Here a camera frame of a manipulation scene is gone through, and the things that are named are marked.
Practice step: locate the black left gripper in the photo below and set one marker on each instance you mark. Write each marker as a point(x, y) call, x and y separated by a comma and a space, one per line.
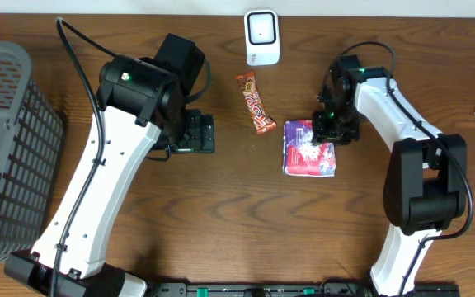
point(200, 134)

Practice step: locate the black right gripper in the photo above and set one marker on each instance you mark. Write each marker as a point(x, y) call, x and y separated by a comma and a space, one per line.
point(322, 135)

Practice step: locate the red purple snack bag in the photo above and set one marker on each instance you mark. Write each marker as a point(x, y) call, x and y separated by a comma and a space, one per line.
point(304, 158)

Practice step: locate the red chocolate bar wrapper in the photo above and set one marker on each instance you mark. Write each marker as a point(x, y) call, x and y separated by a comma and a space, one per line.
point(248, 85)

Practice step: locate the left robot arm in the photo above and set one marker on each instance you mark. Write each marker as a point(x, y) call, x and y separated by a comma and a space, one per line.
point(143, 106)

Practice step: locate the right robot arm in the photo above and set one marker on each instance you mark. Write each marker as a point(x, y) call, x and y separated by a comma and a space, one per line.
point(425, 187)

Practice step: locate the white barcode scanner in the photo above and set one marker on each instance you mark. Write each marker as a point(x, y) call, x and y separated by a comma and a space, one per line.
point(262, 37)

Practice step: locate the grey plastic mesh basket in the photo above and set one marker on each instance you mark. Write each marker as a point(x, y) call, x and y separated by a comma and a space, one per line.
point(31, 143)

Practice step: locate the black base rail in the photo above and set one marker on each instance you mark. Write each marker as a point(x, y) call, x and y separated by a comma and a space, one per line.
point(332, 288)

